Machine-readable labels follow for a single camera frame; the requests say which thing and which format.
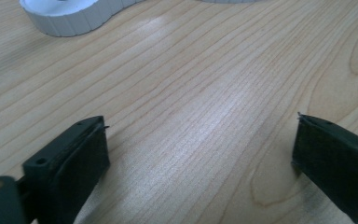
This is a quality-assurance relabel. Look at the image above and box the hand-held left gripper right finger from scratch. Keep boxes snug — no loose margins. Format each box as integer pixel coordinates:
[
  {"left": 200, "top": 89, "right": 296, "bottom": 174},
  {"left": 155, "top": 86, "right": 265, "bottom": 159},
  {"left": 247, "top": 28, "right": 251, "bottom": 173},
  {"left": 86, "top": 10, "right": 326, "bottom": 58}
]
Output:
[{"left": 291, "top": 112, "right": 358, "bottom": 224}]

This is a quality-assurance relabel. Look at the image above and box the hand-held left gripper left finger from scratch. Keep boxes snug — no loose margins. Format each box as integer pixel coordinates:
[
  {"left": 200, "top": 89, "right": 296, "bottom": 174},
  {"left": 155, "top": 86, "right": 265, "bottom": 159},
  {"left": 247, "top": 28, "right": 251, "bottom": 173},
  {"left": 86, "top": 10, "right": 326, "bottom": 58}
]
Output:
[{"left": 22, "top": 115, "right": 111, "bottom": 224}]

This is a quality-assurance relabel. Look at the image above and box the white stand with pole and bowl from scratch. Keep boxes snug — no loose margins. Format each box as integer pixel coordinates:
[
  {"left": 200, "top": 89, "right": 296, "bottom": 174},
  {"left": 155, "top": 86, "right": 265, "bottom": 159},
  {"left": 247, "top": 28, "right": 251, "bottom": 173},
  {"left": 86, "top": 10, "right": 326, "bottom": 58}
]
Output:
[{"left": 19, "top": 0, "right": 264, "bottom": 38}]

